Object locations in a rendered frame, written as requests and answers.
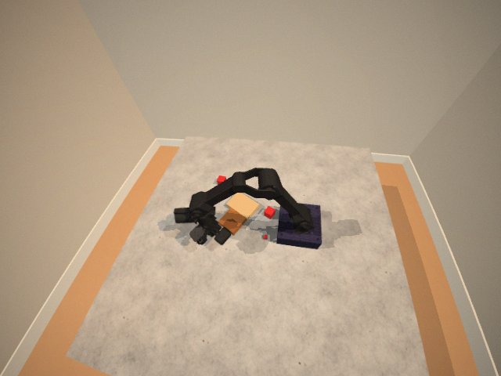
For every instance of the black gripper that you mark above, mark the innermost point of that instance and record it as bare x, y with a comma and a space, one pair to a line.
220, 236

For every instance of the orange square block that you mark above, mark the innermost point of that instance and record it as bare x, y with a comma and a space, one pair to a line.
232, 221

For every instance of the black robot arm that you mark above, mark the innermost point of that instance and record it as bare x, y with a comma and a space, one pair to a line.
201, 206

